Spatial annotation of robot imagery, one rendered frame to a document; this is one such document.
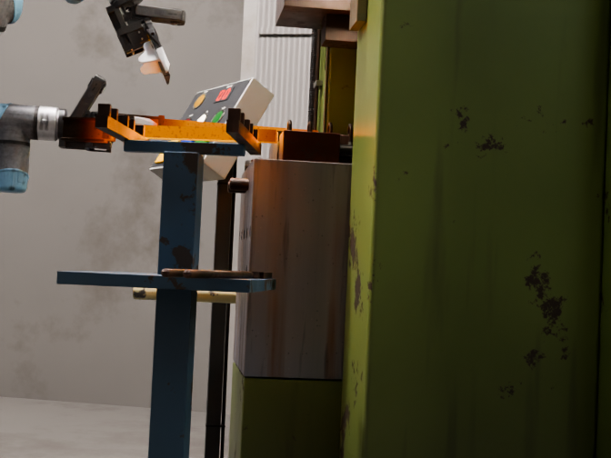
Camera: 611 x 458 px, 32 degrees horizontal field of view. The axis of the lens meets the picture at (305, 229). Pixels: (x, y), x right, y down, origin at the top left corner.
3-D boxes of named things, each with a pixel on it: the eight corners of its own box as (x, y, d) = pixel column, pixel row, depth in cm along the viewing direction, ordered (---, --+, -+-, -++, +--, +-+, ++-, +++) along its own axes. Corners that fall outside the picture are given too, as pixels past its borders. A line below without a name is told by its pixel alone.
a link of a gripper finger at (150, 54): (147, 80, 228) (135, 54, 234) (172, 70, 229) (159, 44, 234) (144, 71, 226) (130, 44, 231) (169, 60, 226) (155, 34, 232)
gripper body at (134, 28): (128, 61, 239) (106, 12, 239) (163, 46, 240) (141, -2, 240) (126, 54, 231) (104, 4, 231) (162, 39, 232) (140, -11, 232)
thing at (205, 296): (132, 301, 266) (133, 280, 266) (133, 300, 271) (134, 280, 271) (305, 308, 271) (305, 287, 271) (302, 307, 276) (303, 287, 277)
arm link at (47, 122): (43, 108, 234) (37, 103, 226) (63, 110, 235) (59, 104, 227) (40, 142, 234) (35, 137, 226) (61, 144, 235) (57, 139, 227)
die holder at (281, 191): (244, 376, 212) (254, 157, 214) (233, 360, 250) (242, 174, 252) (511, 385, 219) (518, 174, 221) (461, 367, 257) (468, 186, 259)
